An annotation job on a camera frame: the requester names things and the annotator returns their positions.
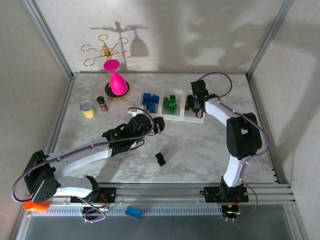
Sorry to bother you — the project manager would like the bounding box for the white plastic sorting container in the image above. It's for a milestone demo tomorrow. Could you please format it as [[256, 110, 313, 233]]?
[[161, 89, 185, 122], [138, 89, 163, 121], [181, 89, 206, 124]]

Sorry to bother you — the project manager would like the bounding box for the black lego brick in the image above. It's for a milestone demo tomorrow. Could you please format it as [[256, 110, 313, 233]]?
[[154, 152, 168, 168]]

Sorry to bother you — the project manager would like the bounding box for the gold wine glass rack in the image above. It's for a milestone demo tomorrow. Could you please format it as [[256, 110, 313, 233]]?
[[81, 34, 133, 101]]

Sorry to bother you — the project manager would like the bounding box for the small spice bottle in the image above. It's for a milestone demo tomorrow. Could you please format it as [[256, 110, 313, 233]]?
[[96, 96, 109, 113]]

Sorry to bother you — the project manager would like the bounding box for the yellow tin can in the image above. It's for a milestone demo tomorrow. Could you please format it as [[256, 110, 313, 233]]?
[[79, 100, 98, 119]]

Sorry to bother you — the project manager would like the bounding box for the pink plastic wine glass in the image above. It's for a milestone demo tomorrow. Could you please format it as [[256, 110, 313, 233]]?
[[103, 59, 128, 96]]

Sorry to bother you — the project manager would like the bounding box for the blue bone-shaped toy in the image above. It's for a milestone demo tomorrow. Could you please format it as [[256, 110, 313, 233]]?
[[124, 205, 143, 220]]

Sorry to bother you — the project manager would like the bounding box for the orange plastic toy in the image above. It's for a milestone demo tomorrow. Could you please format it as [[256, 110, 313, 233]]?
[[22, 196, 50, 213]]

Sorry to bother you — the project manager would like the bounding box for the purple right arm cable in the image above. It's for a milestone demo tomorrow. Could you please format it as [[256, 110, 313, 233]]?
[[197, 71, 270, 222]]

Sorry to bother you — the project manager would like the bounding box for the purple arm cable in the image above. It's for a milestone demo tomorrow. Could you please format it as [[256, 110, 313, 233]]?
[[197, 71, 270, 222], [11, 107, 156, 224]]

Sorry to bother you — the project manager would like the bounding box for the aluminium mounting rail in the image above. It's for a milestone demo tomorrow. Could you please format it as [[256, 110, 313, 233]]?
[[29, 181, 297, 209]]

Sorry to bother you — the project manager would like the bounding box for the aluminium side rail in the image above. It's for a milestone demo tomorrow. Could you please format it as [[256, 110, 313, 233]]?
[[246, 74, 292, 186], [46, 74, 77, 157]]

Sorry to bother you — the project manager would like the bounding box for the grey slotted cable duct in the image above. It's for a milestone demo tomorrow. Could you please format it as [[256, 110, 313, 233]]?
[[31, 204, 224, 217]]

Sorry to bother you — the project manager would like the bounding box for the aluminium frame post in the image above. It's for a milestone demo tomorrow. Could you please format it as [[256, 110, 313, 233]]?
[[245, 0, 296, 79], [22, 0, 77, 80]]

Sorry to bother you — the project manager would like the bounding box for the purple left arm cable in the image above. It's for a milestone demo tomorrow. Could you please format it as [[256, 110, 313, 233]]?
[[11, 107, 156, 224]]

